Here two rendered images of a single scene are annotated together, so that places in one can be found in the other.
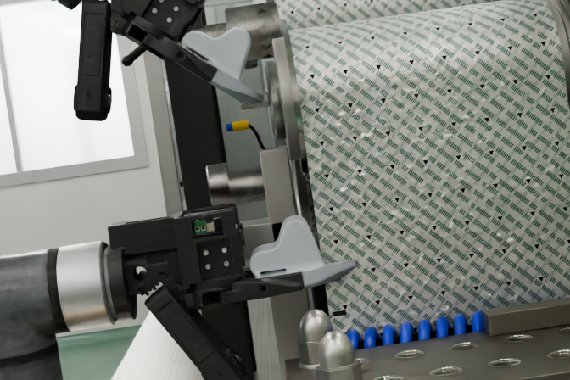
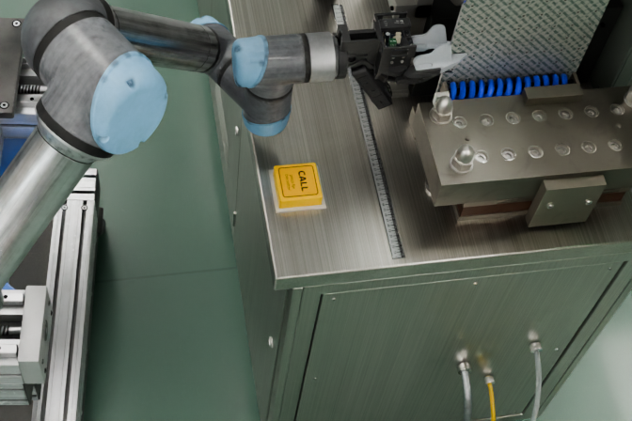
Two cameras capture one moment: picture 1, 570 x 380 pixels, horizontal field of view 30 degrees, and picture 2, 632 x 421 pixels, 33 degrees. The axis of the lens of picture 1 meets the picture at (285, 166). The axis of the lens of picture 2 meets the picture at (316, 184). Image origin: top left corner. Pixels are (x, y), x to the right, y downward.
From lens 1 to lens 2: 1.22 m
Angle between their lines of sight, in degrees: 55
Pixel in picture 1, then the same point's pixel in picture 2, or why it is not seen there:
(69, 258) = (318, 56)
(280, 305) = not seen: hidden behind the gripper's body
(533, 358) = (548, 149)
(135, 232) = (356, 45)
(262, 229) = (411, 7)
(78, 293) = (322, 76)
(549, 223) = (573, 41)
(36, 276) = (299, 67)
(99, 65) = not seen: outside the picture
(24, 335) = (285, 88)
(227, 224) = (411, 51)
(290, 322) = not seen: hidden behind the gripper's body
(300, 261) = (440, 60)
